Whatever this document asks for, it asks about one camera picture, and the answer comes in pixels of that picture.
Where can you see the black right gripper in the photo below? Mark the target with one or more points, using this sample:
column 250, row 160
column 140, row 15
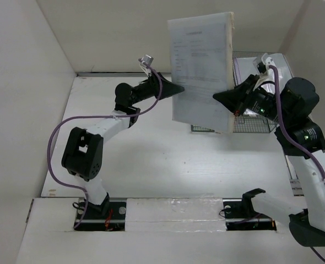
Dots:
column 233, row 99

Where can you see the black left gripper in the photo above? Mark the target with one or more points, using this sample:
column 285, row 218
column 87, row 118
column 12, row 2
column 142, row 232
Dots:
column 168, row 88

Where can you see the clear mesh pouch beige zipper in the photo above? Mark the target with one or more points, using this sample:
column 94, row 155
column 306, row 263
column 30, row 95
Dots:
column 201, row 61

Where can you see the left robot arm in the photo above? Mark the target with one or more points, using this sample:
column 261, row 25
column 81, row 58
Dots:
column 83, row 153

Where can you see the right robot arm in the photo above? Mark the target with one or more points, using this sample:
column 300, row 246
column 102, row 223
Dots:
column 303, row 143

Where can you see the green wire desk organizer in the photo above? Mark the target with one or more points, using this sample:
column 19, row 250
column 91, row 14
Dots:
column 250, row 122

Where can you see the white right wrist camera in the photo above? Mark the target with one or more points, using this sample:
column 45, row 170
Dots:
column 262, row 65

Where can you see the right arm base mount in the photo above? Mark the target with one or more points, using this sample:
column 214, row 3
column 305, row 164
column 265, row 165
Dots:
column 239, row 214

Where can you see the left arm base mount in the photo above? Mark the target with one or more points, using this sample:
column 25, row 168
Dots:
column 113, row 220

